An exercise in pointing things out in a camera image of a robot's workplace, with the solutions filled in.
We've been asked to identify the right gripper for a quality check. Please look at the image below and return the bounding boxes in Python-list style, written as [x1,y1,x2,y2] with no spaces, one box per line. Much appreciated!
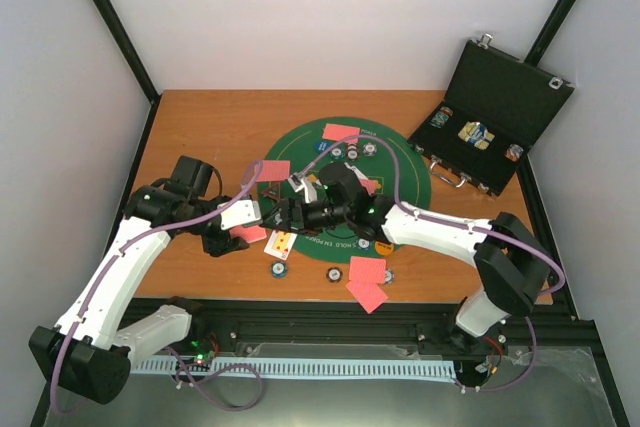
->
[260,198,351,238]

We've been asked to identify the face-up red king card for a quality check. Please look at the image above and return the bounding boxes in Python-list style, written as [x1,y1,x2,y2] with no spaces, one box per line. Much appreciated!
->
[263,230,297,261]

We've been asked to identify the red-backed playing card deck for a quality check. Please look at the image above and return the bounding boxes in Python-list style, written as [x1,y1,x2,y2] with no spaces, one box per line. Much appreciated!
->
[230,225,267,244]

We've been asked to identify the black red poker chip stack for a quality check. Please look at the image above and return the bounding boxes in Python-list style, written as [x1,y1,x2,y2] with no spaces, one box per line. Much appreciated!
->
[326,267,343,283]

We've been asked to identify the black red chip top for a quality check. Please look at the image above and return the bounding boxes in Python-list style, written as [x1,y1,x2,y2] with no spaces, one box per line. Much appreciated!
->
[346,144,360,161]

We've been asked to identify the light blue chip top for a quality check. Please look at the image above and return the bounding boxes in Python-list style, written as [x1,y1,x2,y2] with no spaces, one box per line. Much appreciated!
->
[362,142,377,157]

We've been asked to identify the red-backed card bottom edge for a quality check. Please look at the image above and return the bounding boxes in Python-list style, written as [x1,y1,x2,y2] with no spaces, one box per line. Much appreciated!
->
[346,281,388,314]

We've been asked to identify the light blue poker chip stack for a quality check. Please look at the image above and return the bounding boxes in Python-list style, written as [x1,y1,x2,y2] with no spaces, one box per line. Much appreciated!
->
[384,269,394,285]

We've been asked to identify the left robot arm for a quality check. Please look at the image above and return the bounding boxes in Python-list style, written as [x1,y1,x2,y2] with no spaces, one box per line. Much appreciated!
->
[29,156,263,414]

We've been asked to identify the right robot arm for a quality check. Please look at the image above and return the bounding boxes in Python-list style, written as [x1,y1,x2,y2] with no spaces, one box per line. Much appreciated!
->
[261,162,554,347]

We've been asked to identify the black triangular all-in marker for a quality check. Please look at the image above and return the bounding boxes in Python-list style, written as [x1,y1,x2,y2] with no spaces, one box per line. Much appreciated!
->
[260,182,281,202]

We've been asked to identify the blue small blind button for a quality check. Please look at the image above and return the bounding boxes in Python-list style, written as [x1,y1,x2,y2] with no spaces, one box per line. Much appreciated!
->
[314,140,331,154]

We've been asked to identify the orange big blind button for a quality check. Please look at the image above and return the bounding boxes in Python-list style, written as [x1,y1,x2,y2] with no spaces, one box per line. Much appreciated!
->
[374,241,395,256]

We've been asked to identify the chips in case left slot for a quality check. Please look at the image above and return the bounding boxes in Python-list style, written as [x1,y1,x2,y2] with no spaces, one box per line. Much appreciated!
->
[429,106,453,128]

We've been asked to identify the chips in case slot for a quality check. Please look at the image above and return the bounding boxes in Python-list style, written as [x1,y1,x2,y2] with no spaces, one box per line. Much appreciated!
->
[505,144,524,163]
[429,106,453,128]

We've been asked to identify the blue card deck in case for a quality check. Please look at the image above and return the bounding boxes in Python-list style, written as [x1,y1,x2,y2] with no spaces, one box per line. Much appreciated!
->
[458,121,495,151]

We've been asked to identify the chips in case right slot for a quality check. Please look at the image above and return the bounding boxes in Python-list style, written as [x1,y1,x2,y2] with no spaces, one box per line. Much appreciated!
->
[505,144,524,163]

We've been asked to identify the black poker case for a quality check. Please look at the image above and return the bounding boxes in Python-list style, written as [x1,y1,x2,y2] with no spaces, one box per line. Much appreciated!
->
[408,39,575,196]

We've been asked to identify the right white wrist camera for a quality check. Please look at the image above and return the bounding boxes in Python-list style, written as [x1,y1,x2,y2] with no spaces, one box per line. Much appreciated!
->
[288,173,318,203]

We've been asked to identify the black aluminium frame rail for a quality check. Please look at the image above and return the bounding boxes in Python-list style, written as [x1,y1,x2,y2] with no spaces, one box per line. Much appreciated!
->
[64,296,599,363]

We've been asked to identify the light blue cable duct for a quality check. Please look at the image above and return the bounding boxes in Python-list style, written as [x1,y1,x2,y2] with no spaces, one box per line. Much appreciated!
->
[134,353,459,381]

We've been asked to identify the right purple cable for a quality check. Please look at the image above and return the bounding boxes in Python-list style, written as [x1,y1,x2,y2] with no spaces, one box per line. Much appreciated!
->
[294,134,566,394]

